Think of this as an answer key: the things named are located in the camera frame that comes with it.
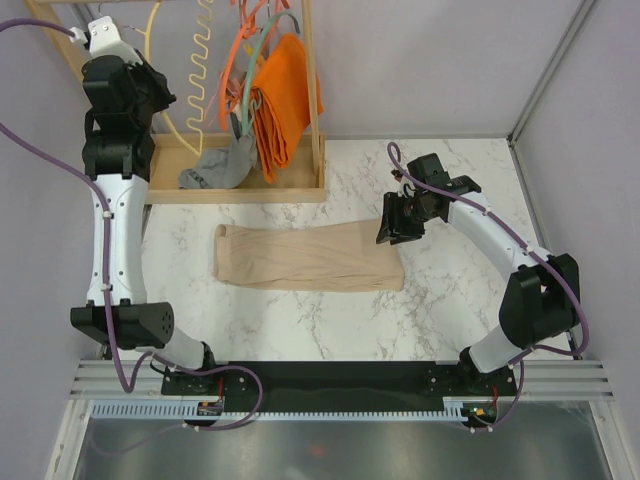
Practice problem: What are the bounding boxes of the teal plastic hanger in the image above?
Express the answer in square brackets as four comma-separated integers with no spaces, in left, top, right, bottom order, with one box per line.
[241,9,301,135]

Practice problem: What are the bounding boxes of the grey garment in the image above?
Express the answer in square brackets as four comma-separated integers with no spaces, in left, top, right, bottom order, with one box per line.
[178,111,259,190]

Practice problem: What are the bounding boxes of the orange cloth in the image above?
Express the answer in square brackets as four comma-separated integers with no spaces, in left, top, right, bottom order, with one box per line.
[250,33,311,184]

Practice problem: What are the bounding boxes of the beige trousers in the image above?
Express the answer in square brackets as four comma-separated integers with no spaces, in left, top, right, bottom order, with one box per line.
[213,220,405,293]

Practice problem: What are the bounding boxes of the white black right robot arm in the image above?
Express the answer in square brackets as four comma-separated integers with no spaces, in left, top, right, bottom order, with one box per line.
[376,143,584,395]

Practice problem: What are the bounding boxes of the aluminium frame rail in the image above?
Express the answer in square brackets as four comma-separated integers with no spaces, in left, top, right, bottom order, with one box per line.
[69,360,614,402]

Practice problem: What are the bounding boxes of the orange plastic hanger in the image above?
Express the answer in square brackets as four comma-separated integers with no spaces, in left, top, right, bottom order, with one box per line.
[204,0,291,130]

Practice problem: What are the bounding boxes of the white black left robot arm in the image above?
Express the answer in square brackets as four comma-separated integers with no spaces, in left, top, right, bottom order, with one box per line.
[70,55,219,394]

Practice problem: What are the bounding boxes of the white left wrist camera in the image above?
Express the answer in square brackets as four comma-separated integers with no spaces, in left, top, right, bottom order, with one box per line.
[70,16,143,64]

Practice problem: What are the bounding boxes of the grey slotted cable duct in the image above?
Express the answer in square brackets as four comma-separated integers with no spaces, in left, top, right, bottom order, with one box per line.
[91,400,468,422]

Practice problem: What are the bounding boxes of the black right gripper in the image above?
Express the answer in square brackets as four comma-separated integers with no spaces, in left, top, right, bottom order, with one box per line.
[376,191,437,245]

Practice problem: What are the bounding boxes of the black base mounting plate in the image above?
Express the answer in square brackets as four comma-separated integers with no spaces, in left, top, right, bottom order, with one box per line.
[161,361,516,414]

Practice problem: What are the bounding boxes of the wooden clothes rack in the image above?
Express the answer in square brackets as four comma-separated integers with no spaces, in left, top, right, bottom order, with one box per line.
[28,1,326,208]

